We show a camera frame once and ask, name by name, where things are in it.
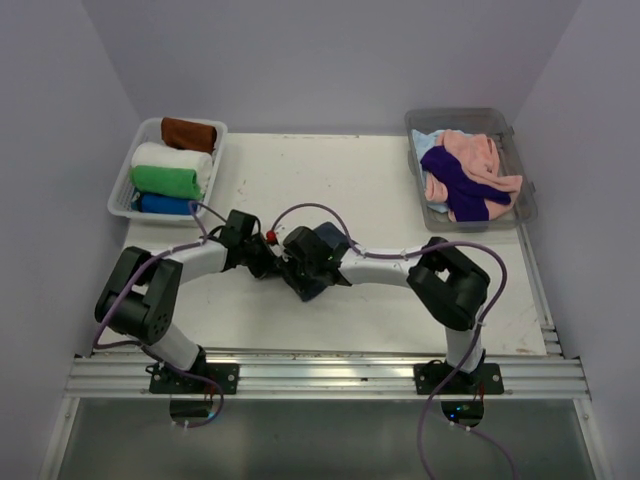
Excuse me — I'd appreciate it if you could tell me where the dark grey-blue towel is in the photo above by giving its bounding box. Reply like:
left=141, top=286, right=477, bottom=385
left=299, top=221, right=350, bottom=303

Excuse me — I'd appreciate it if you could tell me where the brown towel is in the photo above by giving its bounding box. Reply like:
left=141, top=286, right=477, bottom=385
left=161, top=117, right=218, bottom=154

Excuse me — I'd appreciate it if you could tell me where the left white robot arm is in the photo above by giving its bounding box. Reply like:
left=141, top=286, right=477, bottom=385
left=94, top=210, right=275, bottom=393

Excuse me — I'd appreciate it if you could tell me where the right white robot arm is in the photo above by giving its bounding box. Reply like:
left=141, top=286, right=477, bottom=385
left=278, top=222, right=490, bottom=393

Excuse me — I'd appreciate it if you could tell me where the blue rolled towel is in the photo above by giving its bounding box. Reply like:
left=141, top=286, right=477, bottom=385
left=130, top=191, right=191, bottom=216

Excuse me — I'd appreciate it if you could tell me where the green rolled towel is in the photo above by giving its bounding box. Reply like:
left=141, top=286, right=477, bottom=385
left=130, top=165, right=205, bottom=200

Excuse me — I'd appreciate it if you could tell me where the white plastic basket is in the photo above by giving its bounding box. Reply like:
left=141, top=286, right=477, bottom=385
left=107, top=117, right=228, bottom=226

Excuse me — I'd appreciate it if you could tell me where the white rolled towel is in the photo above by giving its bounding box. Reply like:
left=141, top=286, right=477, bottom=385
left=131, top=142, right=214, bottom=196

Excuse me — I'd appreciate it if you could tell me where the light blue towel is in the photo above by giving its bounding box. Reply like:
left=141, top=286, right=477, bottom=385
left=411, top=129, right=445, bottom=172

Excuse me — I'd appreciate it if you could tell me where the purple towel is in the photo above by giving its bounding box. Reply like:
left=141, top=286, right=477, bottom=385
left=420, top=146, right=513, bottom=222

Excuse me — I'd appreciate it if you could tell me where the clear grey plastic bin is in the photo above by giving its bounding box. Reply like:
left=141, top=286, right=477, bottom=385
left=404, top=107, right=538, bottom=232

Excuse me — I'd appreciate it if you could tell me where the pink towel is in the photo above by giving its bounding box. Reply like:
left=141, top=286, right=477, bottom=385
left=438, top=130, right=523, bottom=222

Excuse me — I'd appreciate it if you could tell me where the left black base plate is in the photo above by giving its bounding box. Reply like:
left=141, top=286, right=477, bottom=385
left=145, top=363, right=240, bottom=395

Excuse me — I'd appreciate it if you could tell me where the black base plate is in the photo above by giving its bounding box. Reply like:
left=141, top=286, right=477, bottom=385
left=145, top=363, right=240, bottom=395
left=413, top=360, right=505, bottom=395

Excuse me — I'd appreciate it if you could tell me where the aluminium front rail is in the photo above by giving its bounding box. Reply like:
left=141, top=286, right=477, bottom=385
left=64, top=350, right=590, bottom=400

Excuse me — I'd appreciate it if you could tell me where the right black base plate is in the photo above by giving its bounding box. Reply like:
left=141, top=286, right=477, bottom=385
left=413, top=360, right=505, bottom=395

